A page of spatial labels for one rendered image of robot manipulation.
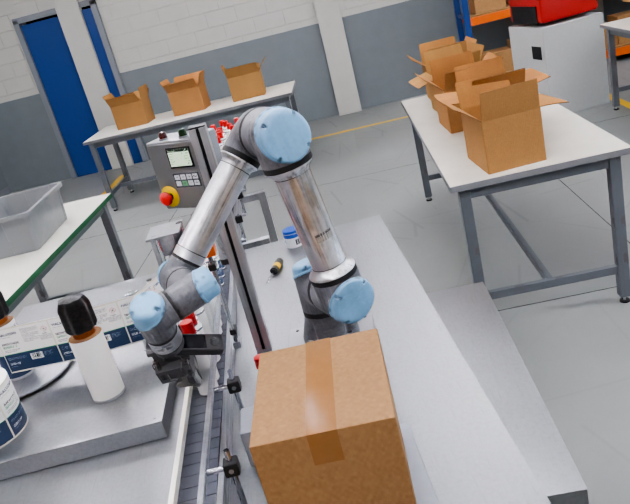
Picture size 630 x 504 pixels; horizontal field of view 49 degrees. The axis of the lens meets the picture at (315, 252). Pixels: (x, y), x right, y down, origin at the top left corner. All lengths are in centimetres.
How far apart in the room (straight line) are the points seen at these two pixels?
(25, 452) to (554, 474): 124
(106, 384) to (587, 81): 598
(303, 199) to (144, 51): 822
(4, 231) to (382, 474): 306
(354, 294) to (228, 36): 799
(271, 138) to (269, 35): 794
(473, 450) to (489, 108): 195
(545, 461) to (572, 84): 590
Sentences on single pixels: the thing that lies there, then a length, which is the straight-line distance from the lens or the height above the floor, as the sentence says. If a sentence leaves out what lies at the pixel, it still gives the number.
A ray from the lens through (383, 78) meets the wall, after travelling 945.
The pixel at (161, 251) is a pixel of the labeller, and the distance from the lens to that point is 228.
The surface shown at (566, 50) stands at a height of 60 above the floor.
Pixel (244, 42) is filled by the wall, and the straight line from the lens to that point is 943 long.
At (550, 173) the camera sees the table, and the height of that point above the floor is 72.
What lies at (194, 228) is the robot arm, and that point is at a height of 132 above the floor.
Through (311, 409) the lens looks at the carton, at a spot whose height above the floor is 112.
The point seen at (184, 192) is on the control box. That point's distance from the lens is 189.
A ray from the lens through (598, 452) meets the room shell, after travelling 277.
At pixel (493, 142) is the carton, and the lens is 321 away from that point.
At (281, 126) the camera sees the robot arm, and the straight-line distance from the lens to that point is 148.
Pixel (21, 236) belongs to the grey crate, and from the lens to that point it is 395.
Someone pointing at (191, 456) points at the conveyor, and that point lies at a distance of 162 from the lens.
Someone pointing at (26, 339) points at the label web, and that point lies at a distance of 220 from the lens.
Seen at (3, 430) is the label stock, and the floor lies 92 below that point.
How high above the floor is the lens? 178
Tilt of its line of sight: 21 degrees down
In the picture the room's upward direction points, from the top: 15 degrees counter-clockwise
